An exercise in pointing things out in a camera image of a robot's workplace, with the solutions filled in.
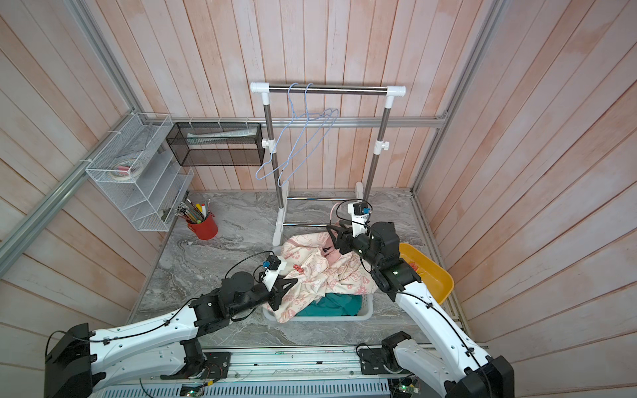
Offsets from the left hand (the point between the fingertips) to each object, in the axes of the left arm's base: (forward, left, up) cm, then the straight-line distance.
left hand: (294, 283), depth 73 cm
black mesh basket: (+54, +33, +12) cm, 65 cm away
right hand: (+14, -12, +11) cm, 22 cm away
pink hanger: (+44, -14, -17) cm, 49 cm away
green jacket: (-4, -12, -7) cm, 15 cm away
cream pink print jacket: (+4, -8, +3) cm, 9 cm away
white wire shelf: (+22, +47, +12) cm, 53 cm away
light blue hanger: (+61, -1, +2) cm, 61 cm away
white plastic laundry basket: (-4, -23, -7) cm, 24 cm away
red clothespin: (+2, -2, +6) cm, 7 cm away
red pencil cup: (+29, +39, -12) cm, 50 cm away
